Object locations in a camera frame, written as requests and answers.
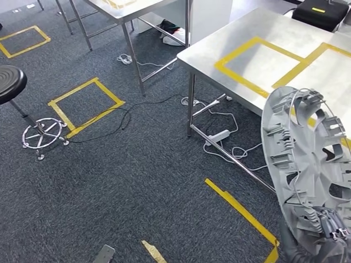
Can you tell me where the black flat device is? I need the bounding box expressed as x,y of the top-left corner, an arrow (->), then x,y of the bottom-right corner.
91,244 -> 116,263

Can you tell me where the yellow floor tape rectangle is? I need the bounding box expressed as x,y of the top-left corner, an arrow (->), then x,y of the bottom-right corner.
48,77 -> 126,140
0,25 -> 52,59

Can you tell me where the black round stool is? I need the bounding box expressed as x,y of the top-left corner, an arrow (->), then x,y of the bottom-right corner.
0,65 -> 70,161

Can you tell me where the black case with yellow label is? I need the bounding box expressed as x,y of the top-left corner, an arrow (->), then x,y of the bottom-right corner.
291,0 -> 350,33

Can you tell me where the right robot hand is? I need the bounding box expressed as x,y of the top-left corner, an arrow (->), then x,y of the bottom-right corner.
279,207 -> 351,263

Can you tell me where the black floor cable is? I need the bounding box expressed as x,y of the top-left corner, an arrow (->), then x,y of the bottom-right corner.
68,93 -> 192,144

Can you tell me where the yellow tape on workbench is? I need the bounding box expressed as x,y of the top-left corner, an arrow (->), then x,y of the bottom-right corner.
214,35 -> 351,150

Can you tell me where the white power cable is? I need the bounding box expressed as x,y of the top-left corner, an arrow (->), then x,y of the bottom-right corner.
181,95 -> 268,171

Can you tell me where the yellow floor tape strip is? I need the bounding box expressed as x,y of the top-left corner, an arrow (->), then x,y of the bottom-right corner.
204,178 -> 280,263

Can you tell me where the torn yellow tape piece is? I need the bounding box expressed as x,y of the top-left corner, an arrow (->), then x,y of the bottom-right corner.
141,240 -> 168,263

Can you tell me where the black and white bag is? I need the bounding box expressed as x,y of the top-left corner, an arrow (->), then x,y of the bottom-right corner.
158,19 -> 188,47

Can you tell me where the steel frame table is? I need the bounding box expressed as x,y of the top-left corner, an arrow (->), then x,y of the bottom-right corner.
54,0 -> 192,97

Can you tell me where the white power strip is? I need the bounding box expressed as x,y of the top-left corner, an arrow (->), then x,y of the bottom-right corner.
205,129 -> 230,147

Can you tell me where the steel workbench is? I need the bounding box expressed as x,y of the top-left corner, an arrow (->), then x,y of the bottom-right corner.
177,6 -> 351,195

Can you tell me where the grey wheel hubcap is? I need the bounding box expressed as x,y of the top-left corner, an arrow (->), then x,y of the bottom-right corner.
260,85 -> 351,255

